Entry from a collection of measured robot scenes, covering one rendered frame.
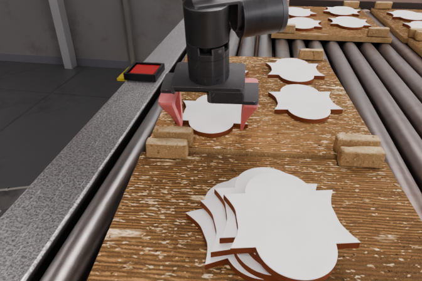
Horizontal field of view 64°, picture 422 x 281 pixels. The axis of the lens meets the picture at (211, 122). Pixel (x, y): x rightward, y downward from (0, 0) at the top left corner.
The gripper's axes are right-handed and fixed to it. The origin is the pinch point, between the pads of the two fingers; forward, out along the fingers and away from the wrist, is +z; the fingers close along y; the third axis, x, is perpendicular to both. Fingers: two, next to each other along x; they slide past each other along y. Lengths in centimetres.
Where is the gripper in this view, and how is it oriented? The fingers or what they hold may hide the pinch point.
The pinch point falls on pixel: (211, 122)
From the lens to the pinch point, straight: 53.3
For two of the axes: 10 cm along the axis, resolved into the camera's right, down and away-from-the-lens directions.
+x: 0.9, -6.6, 7.5
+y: 10.0, 0.4, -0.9
